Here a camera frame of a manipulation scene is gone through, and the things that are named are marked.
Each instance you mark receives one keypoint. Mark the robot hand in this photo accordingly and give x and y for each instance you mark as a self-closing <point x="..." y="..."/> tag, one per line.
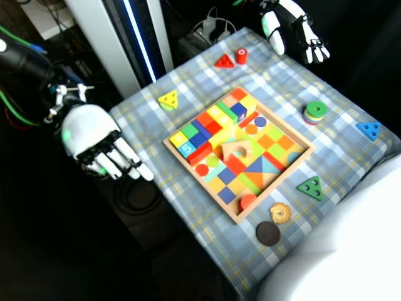
<point x="87" y="131"/>
<point x="296" y="22"/>

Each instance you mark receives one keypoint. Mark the natural wooden block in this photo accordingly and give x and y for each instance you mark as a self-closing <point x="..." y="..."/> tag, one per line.
<point x="230" y="149"/>

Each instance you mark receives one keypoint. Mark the blue plaid table cloth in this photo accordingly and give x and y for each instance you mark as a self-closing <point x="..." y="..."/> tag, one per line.
<point x="282" y="81"/>

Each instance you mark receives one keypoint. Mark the red cylinder with white mark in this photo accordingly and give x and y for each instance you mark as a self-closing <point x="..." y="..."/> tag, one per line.
<point x="241" y="59"/>

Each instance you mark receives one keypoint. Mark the red triangle with three holes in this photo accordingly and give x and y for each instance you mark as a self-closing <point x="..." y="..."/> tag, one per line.
<point x="224" y="61"/>

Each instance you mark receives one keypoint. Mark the white pillar with blue light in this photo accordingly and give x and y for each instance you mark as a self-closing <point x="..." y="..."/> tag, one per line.
<point x="103" y="47"/>

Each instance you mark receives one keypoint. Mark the yellow triangle with three holes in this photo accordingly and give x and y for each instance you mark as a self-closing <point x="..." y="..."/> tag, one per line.
<point x="169" y="99"/>

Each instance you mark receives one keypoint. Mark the black box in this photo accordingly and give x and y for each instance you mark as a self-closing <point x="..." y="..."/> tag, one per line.
<point x="191" y="47"/>

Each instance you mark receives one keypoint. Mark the white box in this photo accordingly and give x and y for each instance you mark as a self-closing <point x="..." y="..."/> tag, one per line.
<point x="47" y="22"/>

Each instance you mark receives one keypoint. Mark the wooden tray with printed floor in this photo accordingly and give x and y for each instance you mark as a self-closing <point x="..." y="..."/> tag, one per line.
<point x="275" y="147"/>

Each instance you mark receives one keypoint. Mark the blue triangle with three holes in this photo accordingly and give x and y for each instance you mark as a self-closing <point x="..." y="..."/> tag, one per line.
<point x="369" y="129"/>

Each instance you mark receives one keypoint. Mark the green triangle with three holes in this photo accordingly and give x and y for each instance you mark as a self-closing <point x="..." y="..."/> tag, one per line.
<point x="312" y="186"/>

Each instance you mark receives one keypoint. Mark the tan flower-shaped cookie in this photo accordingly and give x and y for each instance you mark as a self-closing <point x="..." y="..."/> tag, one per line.
<point x="275" y="216"/>

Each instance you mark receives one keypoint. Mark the dark chocolate round cookie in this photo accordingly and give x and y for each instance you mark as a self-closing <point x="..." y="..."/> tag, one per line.
<point x="268" y="232"/>

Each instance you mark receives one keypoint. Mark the white rounded shell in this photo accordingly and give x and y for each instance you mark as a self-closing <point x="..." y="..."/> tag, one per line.
<point x="344" y="251"/>

